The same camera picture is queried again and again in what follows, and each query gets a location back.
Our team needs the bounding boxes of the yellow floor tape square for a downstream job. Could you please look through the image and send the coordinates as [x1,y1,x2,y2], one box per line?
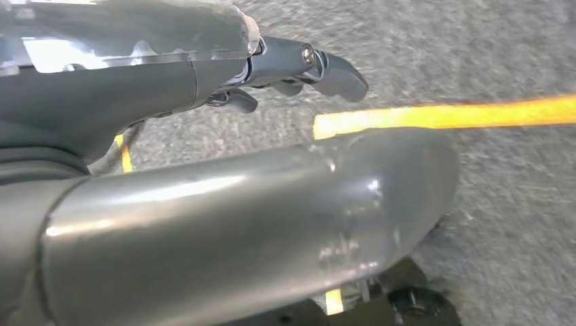
[113,133,134,175]
[313,94,576,316]

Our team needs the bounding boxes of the black robot left foot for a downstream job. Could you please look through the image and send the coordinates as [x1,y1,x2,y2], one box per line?
[215,256,463,326]

